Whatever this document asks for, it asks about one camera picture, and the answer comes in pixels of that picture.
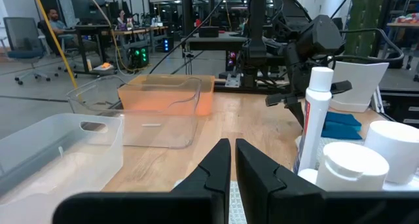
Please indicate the computer tower blue lights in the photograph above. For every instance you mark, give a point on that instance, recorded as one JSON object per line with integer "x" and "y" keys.
{"x": 167, "y": 44}

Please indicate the white power strip orange plug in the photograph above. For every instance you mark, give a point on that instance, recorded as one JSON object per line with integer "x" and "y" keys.
{"x": 104, "y": 67}

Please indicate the computer tower green lights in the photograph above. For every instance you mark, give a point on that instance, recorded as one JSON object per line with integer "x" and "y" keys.
{"x": 139, "y": 57}

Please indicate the orange plastic bin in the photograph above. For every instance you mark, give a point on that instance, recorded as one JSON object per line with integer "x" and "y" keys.
{"x": 163, "y": 99}

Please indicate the black monitor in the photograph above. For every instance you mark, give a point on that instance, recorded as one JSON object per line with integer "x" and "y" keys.
{"x": 86, "y": 4}

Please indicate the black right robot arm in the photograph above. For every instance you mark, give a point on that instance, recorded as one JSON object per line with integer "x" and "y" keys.
{"x": 257, "y": 37}

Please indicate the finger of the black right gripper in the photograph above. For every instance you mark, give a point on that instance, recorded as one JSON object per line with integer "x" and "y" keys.
{"x": 342, "y": 87}
{"x": 294, "y": 101}

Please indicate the wide white jar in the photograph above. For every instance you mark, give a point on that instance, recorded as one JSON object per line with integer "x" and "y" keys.
{"x": 393, "y": 145}

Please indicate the small black box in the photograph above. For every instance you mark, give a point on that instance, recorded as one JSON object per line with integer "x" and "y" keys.
{"x": 208, "y": 31}

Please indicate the black low table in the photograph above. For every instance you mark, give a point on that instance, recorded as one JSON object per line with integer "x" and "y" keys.
{"x": 212, "y": 42}

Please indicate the green cactus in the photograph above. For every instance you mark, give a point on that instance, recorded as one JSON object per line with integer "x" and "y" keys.
{"x": 365, "y": 21}

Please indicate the black aluminium table frame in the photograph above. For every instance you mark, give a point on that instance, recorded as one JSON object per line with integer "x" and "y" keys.
{"x": 248, "y": 90}

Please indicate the wooden top desk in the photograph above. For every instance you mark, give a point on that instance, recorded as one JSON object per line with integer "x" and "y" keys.
{"x": 140, "y": 30}

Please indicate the clear plastic bin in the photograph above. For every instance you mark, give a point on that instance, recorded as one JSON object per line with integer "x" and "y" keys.
{"x": 157, "y": 129}

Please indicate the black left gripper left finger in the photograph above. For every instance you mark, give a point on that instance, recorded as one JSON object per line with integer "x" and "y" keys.
{"x": 209, "y": 191}

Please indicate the black standing desk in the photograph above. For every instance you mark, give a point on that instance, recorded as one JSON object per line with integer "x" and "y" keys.
{"x": 86, "y": 29}

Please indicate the grey blue office chair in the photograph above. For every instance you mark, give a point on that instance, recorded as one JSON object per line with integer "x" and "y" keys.
{"x": 23, "y": 37}

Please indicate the person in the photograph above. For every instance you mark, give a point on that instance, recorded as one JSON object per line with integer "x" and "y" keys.
{"x": 121, "y": 19}
{"x": 57, "y": 26}

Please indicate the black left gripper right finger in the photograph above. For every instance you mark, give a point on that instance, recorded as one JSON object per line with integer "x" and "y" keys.
{"x": 262, "y": 191}

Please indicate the white hexagonal plant pot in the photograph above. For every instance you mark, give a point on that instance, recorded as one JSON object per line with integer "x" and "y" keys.
{"x": 360, "y": 83}

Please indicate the clear bottle white flip cap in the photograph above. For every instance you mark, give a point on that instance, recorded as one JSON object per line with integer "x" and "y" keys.
{"x": 352, "y": 165}

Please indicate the frosted white plastic bin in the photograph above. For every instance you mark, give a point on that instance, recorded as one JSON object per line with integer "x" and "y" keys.
{"x": 49, "y": 171}

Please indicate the grey waffle towel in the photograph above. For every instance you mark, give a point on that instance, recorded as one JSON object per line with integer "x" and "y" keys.
{"x": 340, "y": 152}

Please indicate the black drawer cabinet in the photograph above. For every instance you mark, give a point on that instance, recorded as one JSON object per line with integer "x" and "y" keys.
{"x": 401, "y": 107}

